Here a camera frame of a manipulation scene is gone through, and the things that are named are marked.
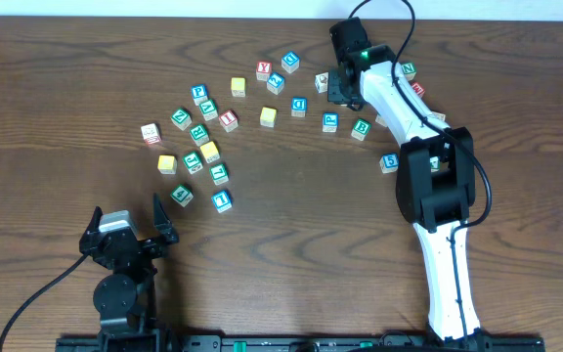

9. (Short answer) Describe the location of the blue T block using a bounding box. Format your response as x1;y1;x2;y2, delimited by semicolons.
211;190;233;213

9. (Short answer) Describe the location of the yellow S block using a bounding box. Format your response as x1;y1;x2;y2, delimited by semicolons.
260;107;277;128

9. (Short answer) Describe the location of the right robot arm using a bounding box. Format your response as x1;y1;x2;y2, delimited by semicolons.
328;40;481;343

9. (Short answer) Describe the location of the white picture block left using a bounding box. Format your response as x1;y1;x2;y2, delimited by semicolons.
141;123;162;145

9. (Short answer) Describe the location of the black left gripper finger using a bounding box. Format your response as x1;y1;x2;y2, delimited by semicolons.
152;194;173;236
84;206;103;237

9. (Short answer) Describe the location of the white picture block right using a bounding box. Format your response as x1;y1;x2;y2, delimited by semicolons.
432;111;446;121

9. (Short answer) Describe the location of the blue p block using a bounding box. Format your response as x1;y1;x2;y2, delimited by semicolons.
322;112;339;133
191;84;208;106

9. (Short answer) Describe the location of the blue P block middle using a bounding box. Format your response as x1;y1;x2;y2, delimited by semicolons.
322;112;339;133

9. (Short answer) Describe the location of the white picture block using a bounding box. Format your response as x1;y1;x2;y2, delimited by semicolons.
315;72;329;94
141;123;162;145
432;111;446;121

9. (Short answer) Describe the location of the red I block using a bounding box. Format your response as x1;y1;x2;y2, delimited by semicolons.
219;110;238;133

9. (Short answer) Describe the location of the blue 2 block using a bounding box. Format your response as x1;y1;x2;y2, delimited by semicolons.
267;72;285;95

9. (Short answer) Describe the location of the blue d block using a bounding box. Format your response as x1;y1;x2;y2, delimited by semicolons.
291;97;307;117
281;51;300;74

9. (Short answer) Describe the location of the green J block right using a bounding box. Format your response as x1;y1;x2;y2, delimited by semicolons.
430;156;441;172

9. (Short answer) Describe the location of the yellow O block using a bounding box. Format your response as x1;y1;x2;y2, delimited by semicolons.
231;77;246;97

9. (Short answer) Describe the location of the green L block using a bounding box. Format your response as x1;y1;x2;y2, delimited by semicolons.
209;163;229;186

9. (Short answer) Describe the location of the red M block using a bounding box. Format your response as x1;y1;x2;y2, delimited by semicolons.
411;82;425;98

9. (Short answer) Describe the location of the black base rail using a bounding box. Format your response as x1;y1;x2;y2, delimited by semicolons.
55;333;546;352

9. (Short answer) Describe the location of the blue H block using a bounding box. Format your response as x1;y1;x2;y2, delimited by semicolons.
375;114;387;127

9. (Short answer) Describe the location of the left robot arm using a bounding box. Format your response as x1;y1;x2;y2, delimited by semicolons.
79;195;179;351

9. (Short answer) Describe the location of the green Z block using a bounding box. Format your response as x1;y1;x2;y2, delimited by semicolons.
171;108;193;131

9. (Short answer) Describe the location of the yellow C block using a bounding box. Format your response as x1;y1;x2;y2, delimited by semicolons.
157;154;178;175

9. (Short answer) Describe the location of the green 4 block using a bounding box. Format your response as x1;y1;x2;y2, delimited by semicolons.
170;184;194;207

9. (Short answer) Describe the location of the blue D block top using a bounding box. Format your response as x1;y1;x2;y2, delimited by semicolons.
281;51;300;74

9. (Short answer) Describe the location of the green N block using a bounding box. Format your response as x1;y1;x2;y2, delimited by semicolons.
401;62;417;81

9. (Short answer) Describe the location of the blue D block middle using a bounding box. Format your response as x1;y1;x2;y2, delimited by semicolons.
291;97;307;117

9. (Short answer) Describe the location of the red Y block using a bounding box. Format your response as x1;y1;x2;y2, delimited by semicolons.
256;61;272;81

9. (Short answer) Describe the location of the green V block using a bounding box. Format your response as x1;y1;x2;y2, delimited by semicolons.
198;99;218;121

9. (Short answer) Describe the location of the white picture block middle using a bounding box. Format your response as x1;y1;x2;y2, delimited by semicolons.
315;72;329;94

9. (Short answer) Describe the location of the blue 5 block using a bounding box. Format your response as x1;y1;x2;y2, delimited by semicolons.
379;153;399;174

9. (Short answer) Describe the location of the green J block left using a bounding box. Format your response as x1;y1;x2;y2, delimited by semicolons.
182;151;203;174

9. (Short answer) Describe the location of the blue P block left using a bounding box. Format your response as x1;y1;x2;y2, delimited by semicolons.
191;84;208;106

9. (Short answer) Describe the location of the green B block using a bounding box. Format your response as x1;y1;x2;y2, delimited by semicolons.
351;118;371;141

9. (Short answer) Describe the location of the green R block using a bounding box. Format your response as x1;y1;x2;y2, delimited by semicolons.
189;124;210;147

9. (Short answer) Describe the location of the green j block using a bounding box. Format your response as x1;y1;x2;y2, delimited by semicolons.
430;156;441;172
182;151;203;174

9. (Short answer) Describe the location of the yellow K block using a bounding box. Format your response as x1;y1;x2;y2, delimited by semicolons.
200;141;220;163

